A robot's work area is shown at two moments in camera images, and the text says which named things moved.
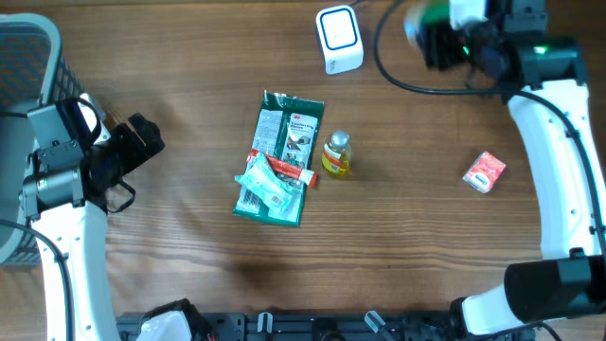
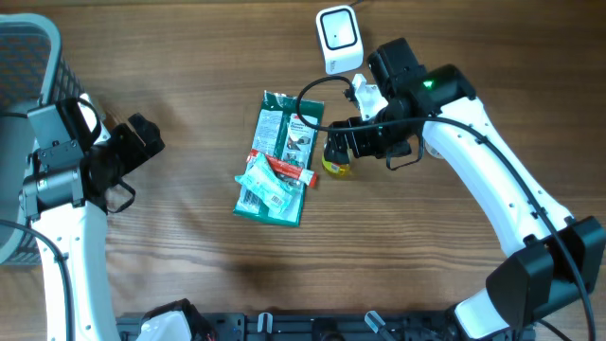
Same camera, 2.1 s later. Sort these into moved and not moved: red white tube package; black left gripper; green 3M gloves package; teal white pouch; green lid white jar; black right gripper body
Moved: green lid white jar; black right gripper body
Not moved: green 3M gloves package; black left gripper; teal white pouch; red white tube package
